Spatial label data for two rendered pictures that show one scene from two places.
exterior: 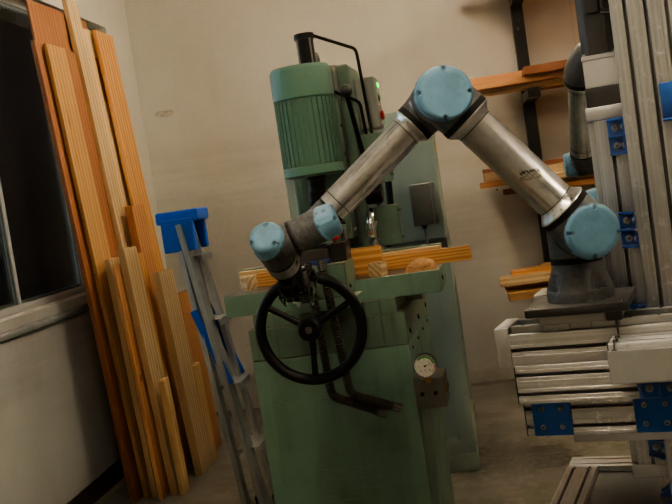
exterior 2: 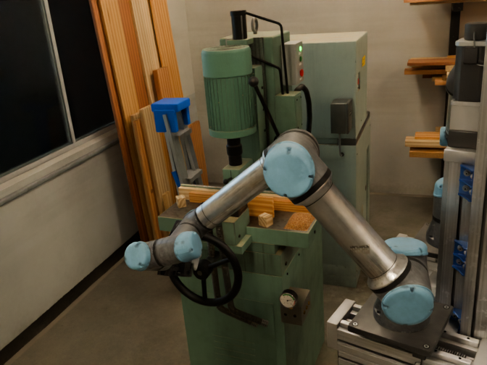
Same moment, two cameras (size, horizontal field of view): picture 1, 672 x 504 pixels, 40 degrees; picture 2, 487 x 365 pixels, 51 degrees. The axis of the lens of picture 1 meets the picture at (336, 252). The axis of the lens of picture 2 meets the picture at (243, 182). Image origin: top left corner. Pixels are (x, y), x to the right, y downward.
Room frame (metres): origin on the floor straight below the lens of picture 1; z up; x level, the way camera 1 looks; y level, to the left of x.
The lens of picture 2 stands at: (0.86, -0.41, 1.70)
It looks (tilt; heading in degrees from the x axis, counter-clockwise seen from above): 21 degrees down; 13
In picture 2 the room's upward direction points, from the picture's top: 5 degrees counter-clockwise
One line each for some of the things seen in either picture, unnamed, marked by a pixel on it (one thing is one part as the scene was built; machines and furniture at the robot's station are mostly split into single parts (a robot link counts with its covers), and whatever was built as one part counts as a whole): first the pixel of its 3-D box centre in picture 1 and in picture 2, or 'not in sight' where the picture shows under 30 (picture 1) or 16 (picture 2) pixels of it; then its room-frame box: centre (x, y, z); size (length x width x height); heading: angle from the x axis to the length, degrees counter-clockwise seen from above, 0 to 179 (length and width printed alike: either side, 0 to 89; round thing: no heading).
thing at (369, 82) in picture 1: (369, 104); (293, 62); (2.94, -0.17, 1.40); 0.10 x 0.06 x 0.16; 169
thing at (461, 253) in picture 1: (362, 266); (261, 203); (2.64, -0.07, 0.92); 0.62 x 0.02 x 0.04; 79
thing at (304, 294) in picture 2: (432, 388); (296, 305); (2.47, -0.20, 0.58); 0.12 x 0.08 x 0.08; 169
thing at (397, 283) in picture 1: (333, 291); (235, 224); (2.55, 0.02, 0.87); 0.61 x 0.30 x 0.06; 79
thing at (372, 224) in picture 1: (373, 227); not in sight; (2.76, -0.12, 1.02); 0.12 x 0.03 x 0.12; 169
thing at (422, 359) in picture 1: (425, 368); (289, 300); (2.40, -0.19, 0.65); 0.06 x 0.04 x 0.08; 79
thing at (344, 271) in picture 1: (325, 279); (225, 224); (2.46, 0.04, 0.92); 0.15 x 0.13 x 0.09; 79
